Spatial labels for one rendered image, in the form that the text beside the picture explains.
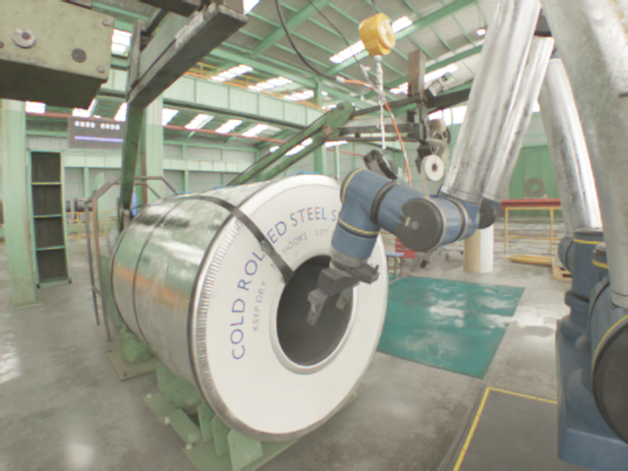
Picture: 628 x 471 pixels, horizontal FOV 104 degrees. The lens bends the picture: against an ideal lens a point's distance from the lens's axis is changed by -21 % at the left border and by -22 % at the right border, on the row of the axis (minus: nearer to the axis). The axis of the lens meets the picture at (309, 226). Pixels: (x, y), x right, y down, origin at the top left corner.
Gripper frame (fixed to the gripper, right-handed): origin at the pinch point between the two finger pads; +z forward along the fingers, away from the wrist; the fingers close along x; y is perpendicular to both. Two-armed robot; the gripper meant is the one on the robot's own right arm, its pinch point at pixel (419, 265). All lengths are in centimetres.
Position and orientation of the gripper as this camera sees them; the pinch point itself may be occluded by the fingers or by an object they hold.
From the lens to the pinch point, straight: 148.4
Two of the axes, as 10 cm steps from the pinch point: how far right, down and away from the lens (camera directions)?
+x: 6.4, -0.3, 7.7
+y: 7.1, 4.2, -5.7
